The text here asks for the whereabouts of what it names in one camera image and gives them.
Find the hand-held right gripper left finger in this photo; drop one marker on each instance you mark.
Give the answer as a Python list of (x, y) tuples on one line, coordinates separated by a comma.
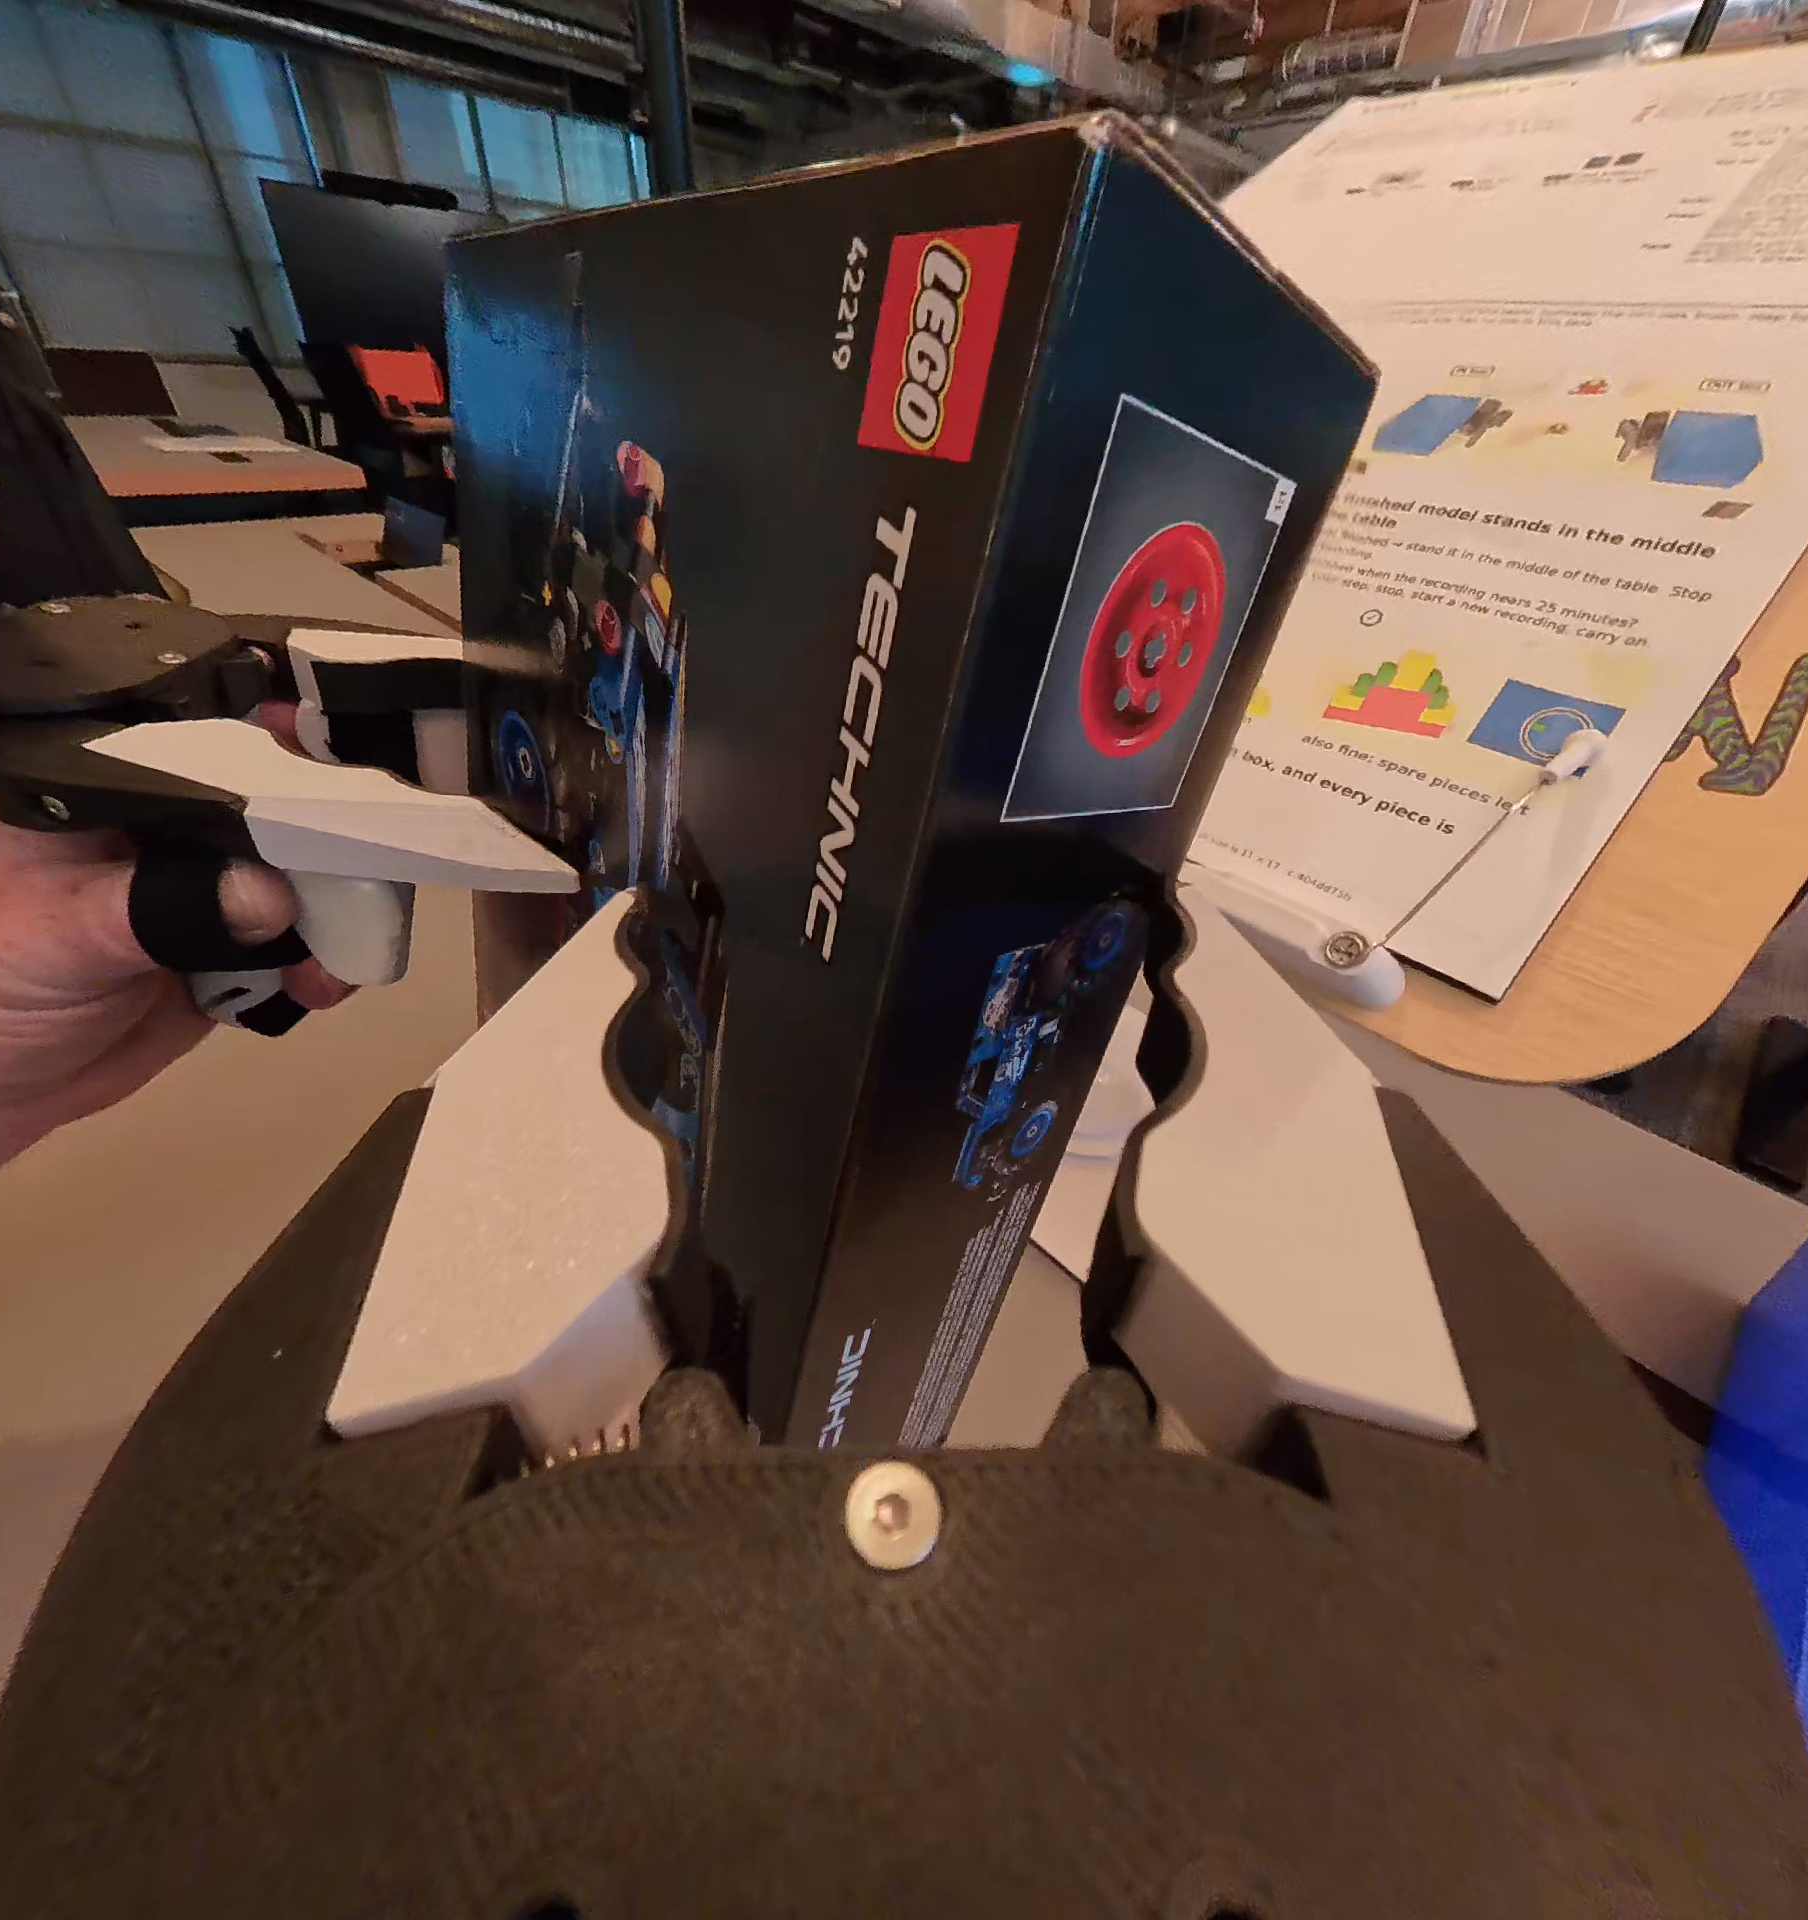
[(516, 1200)]

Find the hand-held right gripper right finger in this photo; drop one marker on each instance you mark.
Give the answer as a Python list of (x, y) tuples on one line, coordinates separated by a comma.
[(1294, 1200)]

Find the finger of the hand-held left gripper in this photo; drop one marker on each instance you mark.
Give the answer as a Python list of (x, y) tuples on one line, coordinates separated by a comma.
[(380, 648), (365, 834)]

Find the dark toy truck box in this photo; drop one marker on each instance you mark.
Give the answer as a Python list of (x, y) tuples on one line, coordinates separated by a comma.
[(844, 675)]

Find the background desk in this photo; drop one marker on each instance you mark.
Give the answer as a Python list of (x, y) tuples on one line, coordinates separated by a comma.
[(199, 451)]

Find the grey desk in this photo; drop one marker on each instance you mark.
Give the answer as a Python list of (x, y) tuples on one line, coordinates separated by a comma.
[(169, 1275)]

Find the person's left hand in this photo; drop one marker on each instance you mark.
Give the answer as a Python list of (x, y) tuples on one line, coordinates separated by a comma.
[(34, 976)]

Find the orange and black chair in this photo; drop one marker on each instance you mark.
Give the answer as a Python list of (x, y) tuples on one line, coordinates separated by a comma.
[(395, 384)]

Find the black monitor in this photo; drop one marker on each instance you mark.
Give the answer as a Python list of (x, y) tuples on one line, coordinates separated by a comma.
[(348, 254)]

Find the blue storage bin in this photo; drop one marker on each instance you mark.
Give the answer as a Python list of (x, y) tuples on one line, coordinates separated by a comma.
[(1789, 1426)]

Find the printed instruction sheet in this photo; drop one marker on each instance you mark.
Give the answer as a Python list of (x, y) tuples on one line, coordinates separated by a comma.
[(1564, 300)]

